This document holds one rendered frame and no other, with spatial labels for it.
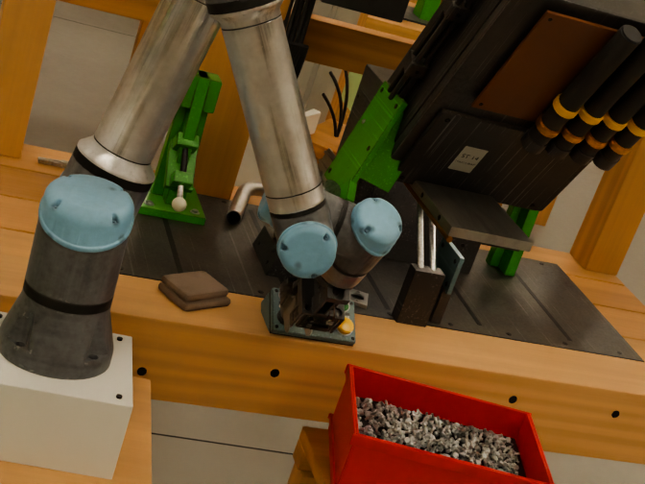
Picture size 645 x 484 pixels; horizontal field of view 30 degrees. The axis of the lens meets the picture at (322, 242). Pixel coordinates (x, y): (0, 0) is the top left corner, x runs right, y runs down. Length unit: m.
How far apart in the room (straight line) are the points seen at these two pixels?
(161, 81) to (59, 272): 0.29
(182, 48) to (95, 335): 0.39
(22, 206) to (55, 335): 0.69
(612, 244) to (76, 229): 1.63
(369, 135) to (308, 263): 0.66
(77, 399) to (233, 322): 0.49
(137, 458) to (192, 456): 1.60
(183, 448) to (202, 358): 1.33
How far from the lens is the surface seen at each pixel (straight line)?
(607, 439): 2.31
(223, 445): 3.33
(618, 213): 2.82
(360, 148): 2.14
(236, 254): 2.20
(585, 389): 2.22
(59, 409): 1.54
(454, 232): 2.01
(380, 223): 1.64
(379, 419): 1.87
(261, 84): 1.45
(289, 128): 1.47
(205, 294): 1.95
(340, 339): 1.98
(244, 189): 2.43
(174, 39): 1.58
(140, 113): 1.60
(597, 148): 2.08
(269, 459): 3.33
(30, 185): 2.30
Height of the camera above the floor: 1.77
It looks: 21 degrees down
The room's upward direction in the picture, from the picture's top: 19 degrees clockwise
